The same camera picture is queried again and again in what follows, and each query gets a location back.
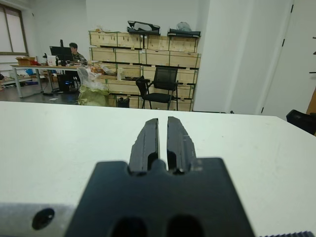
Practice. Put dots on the black computer tower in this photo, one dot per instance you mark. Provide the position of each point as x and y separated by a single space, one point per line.
65 82

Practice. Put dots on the stacked wooden crates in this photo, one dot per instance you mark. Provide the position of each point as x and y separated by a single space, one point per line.
158 58

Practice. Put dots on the flat black tray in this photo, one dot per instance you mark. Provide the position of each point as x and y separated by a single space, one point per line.
184 33

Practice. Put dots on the low white shelf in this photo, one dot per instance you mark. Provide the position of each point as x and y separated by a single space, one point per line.
17 78

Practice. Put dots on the seated person in dark jacket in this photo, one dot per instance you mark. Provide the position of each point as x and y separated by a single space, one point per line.
76 55

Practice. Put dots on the open black equipment case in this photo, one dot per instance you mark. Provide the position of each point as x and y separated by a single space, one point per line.
143 28

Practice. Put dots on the black mesh office chair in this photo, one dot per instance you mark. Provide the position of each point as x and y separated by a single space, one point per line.
160 97

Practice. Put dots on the small black bin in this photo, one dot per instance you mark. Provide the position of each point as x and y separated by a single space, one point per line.
123 102

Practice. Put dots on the grey plastic bag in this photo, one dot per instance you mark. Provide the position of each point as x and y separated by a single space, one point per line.
184 26

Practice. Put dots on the white office desk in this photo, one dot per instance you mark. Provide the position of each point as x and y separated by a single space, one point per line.
44 67

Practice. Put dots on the clear plastic bag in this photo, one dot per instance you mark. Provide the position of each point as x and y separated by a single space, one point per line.
91 80

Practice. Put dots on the white and red carton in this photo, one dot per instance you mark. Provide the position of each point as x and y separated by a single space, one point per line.
51 61

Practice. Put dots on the brown framed window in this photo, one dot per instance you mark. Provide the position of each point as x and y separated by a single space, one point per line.
13 32

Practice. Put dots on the black padded chair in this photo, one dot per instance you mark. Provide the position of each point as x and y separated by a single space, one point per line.
302 121

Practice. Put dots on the black folding chair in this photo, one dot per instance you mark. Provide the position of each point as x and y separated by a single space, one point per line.
141 84

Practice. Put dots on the open cardboard box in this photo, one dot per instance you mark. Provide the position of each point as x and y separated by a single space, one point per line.
24 61

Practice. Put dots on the white door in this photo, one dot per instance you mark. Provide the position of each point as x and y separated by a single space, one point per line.
296 61

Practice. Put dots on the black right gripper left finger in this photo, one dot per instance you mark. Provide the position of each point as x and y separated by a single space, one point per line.
144 148

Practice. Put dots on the brown wooden board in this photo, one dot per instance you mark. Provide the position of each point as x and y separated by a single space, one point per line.
311 103

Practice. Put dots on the black computer monitor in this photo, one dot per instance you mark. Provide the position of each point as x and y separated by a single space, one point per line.
60 53

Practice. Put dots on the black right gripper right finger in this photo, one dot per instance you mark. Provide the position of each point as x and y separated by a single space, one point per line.
179 148

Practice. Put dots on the yellow-green sack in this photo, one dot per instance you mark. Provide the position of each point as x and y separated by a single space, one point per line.
92 97

